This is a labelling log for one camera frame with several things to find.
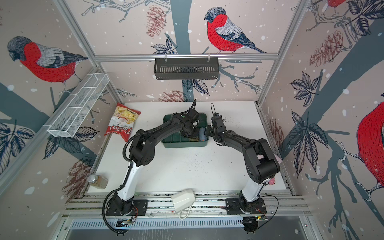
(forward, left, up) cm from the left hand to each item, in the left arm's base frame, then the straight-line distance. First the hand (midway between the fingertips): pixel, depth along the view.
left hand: (196, 137), depth 95 cm
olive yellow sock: (-2, 0, +1) cm, 3 cm away
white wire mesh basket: (+4, +63, +26) cm, 68 cm away
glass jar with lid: (-28, +51, +3) cm, 58 cm away
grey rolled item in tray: (-2, -4, +2) cm, 5 cm away
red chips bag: (+13, +52, 0) cm, 54 cm away
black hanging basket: (+45, +7, +23) cm, 50 cm away
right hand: (+4, -6, +2) cm, 8 cm away
